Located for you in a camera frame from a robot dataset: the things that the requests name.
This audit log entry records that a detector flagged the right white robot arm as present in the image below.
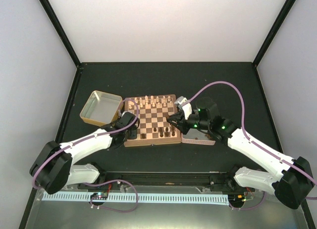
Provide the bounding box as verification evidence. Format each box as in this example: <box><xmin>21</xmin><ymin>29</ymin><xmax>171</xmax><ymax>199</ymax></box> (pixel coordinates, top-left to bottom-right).
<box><xmin>167</xmin><ymin>96</ymin><xmax>314</xmax><ymax>209</ymax></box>

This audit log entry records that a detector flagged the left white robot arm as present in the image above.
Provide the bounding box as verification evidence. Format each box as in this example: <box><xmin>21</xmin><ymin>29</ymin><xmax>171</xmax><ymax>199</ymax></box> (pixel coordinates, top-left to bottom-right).
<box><xmin>29</xmin><ymin>112</ymin><xmax>140</xmax><ymax>194</ymax></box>

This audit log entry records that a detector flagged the wooden chess board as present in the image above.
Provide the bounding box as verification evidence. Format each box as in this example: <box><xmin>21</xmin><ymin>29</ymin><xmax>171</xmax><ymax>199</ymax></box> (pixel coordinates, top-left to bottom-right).
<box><xmin>124</xmin><ymin>94</ymin><xmax>181</xmax><ymax>147</ymax></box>

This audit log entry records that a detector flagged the left circuit board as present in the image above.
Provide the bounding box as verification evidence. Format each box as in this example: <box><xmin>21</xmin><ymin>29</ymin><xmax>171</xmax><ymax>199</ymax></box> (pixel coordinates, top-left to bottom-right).
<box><xmin>90</xmin><ymin>192</ymin><xmax>108</xmax><ymax>200</ymax></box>

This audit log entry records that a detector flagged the circuit board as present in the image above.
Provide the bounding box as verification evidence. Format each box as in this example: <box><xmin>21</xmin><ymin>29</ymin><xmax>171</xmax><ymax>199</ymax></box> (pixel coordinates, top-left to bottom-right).
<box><xmin>90</xmin><ymin>192</ymin><xmax>108</xmax><ymax>200</ymax></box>
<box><xmin>228</xmin><ymin>194</ymin><xmax>254</xmax><ymax>203</ymax></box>

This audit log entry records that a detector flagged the right circuit board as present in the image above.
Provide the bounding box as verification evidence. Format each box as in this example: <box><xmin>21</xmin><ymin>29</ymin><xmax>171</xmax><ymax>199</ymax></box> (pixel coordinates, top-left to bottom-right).
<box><xmin>228</xmin><ymin>194</ymin><xmax>254</xmax><ymax>203</ymax></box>

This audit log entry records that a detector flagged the pink metal tin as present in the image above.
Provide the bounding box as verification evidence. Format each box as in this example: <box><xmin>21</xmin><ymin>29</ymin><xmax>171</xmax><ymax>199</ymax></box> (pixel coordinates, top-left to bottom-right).
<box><xmin>181</xmin><ymin>109</ymin><xmax>217</xmax><ymax>146</ymax></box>

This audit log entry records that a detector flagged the gold metal tin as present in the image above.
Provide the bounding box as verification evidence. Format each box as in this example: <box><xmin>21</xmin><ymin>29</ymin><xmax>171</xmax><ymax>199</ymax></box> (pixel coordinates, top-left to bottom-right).
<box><xmin>80</xmin><ymin>90</ymin><xmax>122</xmax><ymax>126</ymax></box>

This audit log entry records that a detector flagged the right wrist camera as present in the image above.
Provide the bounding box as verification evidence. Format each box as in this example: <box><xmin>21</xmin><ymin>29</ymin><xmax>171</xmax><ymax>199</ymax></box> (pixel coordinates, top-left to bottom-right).
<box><xmin>174</xmin><ymin>96</ymin><xmax>193</xmax><ymax>120</ymax></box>

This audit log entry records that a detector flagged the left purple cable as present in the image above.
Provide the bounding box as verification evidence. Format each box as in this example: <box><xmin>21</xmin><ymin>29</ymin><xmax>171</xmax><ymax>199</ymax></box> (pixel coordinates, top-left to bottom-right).
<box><xmin>32</xmin><ymin>100</ymin><xmax>141</xmax><ymax>189</ymax></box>

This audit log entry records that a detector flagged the purple cable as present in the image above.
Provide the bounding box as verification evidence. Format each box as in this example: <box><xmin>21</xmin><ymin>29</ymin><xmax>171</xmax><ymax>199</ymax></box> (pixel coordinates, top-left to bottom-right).
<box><xmin>177</xmin><ymin>81</ymin><xmax>317</xmax><ymax>199</ymax></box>
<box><xmin>32</xmin><ymin>100</ymin><xmax>141</xmax><ymax>189</ymax></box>

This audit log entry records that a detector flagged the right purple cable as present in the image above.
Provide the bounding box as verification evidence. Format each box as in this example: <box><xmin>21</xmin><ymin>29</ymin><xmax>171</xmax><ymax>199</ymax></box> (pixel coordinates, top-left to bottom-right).
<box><xmin>177</xmin><ymin>81</ymin><xmax>317</xmax><ymax>199</ymax></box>

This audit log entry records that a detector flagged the white slotted cable duct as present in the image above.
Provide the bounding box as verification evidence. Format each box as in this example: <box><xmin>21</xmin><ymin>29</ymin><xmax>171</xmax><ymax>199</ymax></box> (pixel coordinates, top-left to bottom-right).
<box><xmin>42</xmin><ymin>191</ymin><xmax>229</xmax><ymax>206</ymax></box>

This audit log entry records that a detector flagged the left black frame post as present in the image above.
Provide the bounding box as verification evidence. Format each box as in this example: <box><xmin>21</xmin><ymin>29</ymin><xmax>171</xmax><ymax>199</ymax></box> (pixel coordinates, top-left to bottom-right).
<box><xmin>39</xmin><ymin>0</ymin><xmax>81</xmax><ymax>67</ymax></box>

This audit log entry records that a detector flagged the black frame post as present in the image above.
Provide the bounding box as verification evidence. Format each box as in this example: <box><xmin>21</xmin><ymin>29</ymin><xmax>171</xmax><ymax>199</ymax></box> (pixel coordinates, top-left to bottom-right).
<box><xmin>252</xmin><ymin>0</ymin><xmax>296</xmax><ymax>67</ymax></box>
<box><xmin>39</xmin><ymin>0</ymin><xmax>81</xmax><ymax>67</ymax></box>

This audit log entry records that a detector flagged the right black frame post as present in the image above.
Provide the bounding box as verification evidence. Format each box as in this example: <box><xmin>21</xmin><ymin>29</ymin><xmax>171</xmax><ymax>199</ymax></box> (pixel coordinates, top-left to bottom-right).
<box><xmin>252</xmin><ymin>0</ymin><xmax>296</xmax><ymax>67</ymax></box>

